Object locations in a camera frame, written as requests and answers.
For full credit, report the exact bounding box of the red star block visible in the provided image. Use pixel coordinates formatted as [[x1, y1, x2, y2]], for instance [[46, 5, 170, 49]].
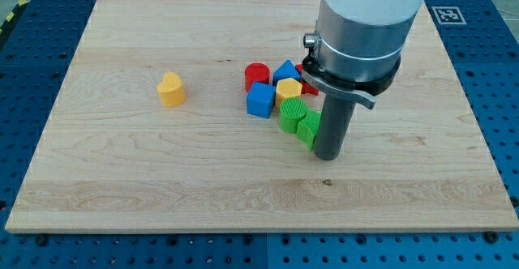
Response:
[[295, 64, 320, 96]]

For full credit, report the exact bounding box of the yellow hexagon block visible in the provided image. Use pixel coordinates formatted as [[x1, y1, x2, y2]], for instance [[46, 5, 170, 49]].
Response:
[[275, 78, 302, 108]]

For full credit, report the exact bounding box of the blue cube block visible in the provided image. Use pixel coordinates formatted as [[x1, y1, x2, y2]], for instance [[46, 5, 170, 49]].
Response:
[[247, 82, 276, 118]]

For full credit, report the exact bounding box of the light wooden board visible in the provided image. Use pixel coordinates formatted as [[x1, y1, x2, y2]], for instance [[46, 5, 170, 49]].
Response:
[[6, 0, 518, 233]]

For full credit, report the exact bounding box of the black white fiducial marker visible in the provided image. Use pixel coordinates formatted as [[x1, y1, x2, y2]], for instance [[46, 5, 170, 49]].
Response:
[[432, 6, 466, 25]]

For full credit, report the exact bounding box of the red cylinder block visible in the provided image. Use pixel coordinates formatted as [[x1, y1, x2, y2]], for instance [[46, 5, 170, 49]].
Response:
[[244, 62, 270, 92]]

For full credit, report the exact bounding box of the green ridged block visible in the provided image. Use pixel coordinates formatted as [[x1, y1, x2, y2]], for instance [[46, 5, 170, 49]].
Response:
[[296, 109, 321, 151]]

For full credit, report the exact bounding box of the yellow heart block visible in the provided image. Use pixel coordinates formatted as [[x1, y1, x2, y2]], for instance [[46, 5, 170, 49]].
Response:
[[157, 72, 186, 107]]

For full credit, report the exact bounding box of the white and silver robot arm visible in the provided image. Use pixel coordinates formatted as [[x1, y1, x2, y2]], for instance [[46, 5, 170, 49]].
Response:
[[303, 0, 422, 83]]

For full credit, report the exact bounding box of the black clamp with silver lever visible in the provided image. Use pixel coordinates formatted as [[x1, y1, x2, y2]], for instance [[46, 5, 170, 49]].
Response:
[[301, 54, 401, 109]]

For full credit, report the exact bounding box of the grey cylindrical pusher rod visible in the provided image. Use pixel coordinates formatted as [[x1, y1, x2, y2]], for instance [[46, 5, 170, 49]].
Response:
[[314, 95, 356, 160]]

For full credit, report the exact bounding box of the green cylinder block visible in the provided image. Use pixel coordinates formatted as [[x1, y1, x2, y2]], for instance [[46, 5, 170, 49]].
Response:
[[278, 97, 307, 134]]

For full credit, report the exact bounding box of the blue triangular block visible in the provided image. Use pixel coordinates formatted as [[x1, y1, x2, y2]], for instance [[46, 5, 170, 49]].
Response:
[[272, 60, 301, 86]]

